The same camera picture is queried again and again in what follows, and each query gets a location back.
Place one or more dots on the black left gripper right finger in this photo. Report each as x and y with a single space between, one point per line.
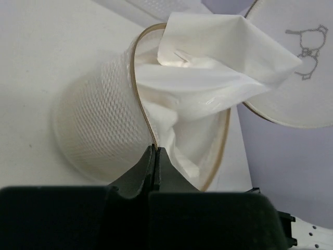
209 220

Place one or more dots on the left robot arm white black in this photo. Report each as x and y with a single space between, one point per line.
299 229

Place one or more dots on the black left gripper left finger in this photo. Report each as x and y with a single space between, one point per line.
113 216

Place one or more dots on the white bra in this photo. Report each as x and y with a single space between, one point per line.
195 67

